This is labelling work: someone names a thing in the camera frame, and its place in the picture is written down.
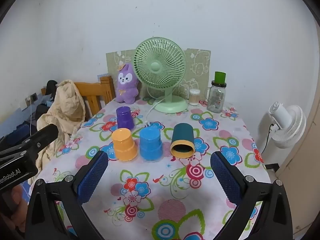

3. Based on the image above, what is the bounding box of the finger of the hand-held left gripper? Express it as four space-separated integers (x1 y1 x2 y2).
21 123 60 153

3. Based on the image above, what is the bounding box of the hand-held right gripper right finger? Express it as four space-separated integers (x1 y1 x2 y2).
210 151 294 240

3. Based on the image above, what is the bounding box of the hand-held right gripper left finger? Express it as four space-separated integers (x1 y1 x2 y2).
25 151 109 240

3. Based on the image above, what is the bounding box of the teal cup with yellow rim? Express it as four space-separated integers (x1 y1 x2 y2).
170 123 195 158

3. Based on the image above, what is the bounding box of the orange cup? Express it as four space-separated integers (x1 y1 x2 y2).
111 128 138 162

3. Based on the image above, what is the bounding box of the blue cup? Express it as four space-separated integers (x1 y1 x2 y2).
139 127 163 162

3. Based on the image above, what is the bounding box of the purple cup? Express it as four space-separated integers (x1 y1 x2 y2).
116 106 135 130

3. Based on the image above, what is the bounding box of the person's left hand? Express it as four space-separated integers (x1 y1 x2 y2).
0 185 29 233

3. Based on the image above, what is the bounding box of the beige cloth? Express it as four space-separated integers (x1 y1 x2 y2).
36 80 87 170

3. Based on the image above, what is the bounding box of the blue bed sheet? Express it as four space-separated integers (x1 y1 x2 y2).
0 100 50 144

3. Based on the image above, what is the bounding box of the black cloth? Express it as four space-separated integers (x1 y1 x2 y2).
46 80 58 96

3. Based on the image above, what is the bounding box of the wooden chair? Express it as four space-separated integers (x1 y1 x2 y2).
41 76 116 120

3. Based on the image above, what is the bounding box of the floral tablecloth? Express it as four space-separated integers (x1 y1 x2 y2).
30 97 272 240

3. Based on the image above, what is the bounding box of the white standing fan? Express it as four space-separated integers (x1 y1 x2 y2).
262 102 307 148

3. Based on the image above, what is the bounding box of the glass jar with green lid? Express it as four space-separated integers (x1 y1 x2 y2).
206 72 227 113

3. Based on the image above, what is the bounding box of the cotton swab container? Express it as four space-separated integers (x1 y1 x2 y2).
189 89 201 106

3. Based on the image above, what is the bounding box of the purple plush toy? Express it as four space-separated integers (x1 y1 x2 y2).
115 64 139 105

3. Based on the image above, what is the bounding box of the cartoon printed board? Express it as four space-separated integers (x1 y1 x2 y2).
106 49 211 100

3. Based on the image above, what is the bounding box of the green desk fan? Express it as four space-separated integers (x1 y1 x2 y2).
133 37 188 113

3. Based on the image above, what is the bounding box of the black fan cable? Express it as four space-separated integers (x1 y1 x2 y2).
260 123 275 153

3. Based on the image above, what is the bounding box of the white fan cable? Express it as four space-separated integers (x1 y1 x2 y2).
144 97 166 128

